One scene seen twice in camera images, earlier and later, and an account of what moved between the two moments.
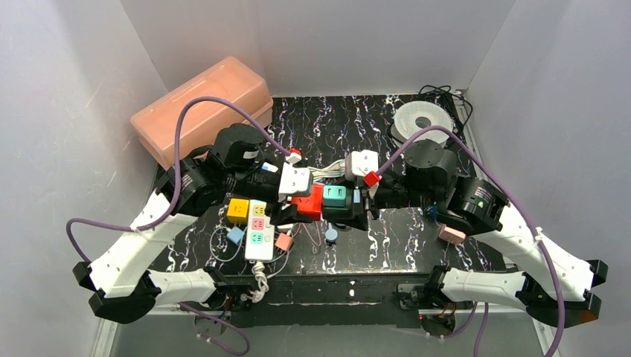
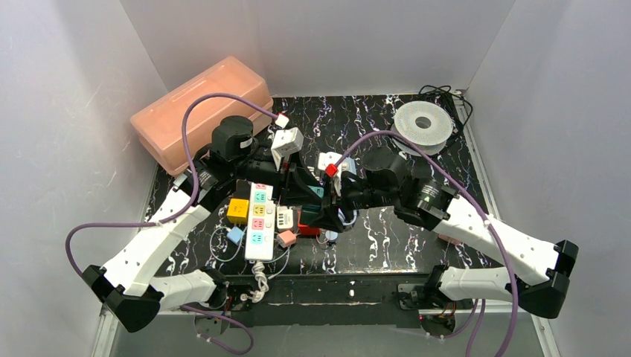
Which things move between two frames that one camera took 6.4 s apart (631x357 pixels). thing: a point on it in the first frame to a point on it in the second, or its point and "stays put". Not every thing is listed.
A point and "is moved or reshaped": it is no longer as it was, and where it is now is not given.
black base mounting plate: (333, 300) stays put
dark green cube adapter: (336, 214) is moved or reshaped
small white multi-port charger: (359, 163) to (327, 161)
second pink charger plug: (452, 236) stays put
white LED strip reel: (414, 117) stays put
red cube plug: (309, 207) is moved or reshaped
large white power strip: (260, 233) stays put
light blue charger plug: (235, 235) stays put
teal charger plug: (334, 195) is moved or reshaped
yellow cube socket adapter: (238, 211) stays put
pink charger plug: (284, 241) stays put
